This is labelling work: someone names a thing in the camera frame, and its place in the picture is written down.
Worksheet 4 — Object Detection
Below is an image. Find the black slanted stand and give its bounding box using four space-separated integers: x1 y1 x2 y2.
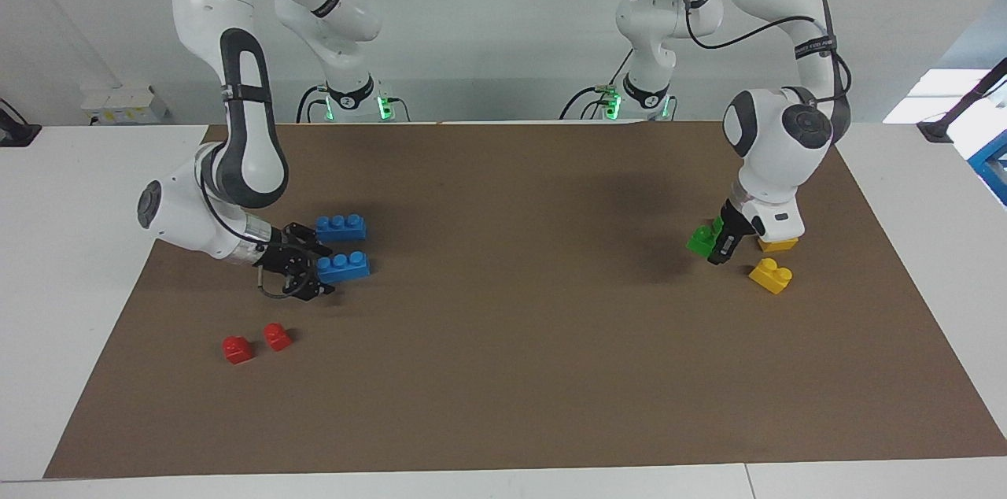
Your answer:
917 57 1007 144

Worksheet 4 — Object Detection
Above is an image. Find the black right base cable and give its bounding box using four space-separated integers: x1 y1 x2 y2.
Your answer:
296 84 328 124

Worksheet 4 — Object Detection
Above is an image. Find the black base cable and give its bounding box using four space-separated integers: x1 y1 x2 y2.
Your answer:
559 50 635 121
296 84 328 124

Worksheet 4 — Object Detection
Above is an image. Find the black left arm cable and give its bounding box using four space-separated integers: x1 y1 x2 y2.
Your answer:
683 0 854 119

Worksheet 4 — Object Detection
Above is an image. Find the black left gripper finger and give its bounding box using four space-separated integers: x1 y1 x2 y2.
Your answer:
706 226 742 266
722 200 758 238

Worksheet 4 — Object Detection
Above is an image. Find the black left base cable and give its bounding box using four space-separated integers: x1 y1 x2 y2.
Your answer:
559 50 635 121

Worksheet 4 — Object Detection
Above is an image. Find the blue crate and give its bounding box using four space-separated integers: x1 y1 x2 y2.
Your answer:
968 129 1007 207

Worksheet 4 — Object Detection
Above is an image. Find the blue three-stud toy brick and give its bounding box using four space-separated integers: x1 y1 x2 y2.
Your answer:
315 213 368 242
317 250 371 284

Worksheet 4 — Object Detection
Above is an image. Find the brown table mat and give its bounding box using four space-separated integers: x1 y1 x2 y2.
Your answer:
43 120 1007 479

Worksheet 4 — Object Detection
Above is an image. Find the black clamp mount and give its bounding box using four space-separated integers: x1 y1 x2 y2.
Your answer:
0 98 42 148

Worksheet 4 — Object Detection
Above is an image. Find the white wall socket box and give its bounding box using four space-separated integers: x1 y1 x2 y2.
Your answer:
81 85 171 125

